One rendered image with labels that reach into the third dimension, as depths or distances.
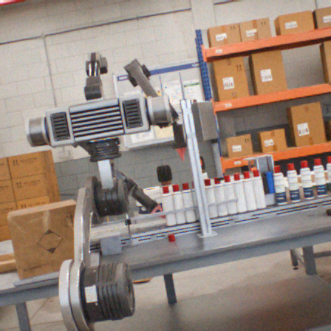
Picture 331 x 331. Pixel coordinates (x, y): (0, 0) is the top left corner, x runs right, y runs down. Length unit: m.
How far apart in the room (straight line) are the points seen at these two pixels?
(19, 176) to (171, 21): 2.96
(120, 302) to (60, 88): 5.86
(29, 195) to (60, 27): 2.58
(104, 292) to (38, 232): 0.71
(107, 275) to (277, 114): 5.74
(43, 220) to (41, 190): 3.64
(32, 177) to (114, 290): 4.35
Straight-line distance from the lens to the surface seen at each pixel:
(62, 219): 2.27
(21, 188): 5.94
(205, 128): 2.52
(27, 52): 7.50
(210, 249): 2.26
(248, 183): 2.71
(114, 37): 7.27
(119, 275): 1.64
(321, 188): 2.84
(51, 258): 2.29
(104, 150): 2.05
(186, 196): 2.65
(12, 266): 2.62
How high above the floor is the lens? 1.36
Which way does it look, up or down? 4 degrees down
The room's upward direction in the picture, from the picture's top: 10 degrees counter-clockwise
